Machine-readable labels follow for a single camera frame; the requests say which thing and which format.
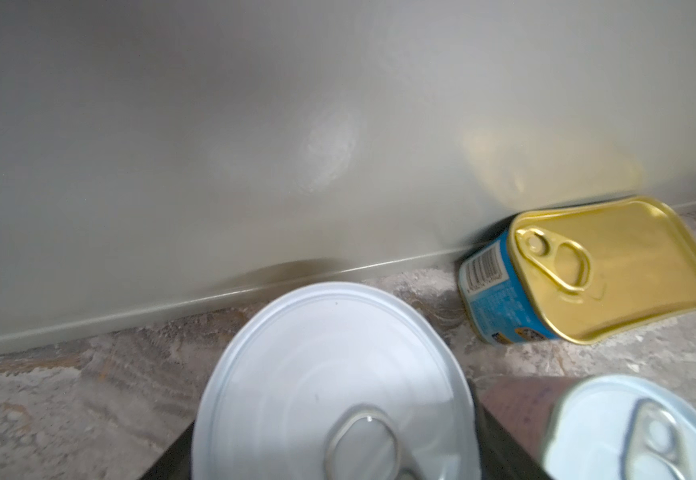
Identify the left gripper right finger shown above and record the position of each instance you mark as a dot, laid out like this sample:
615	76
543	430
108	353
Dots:
501	457

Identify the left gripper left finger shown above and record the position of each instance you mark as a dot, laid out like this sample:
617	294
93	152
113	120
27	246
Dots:
175	462

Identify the white lid can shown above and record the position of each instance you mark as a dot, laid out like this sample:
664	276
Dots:
596	427
336	381

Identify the gold rectangular sardine tin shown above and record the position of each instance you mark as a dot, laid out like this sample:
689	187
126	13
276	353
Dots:
581	274

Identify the grey metal cabinet box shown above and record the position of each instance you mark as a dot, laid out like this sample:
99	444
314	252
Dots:
160	158

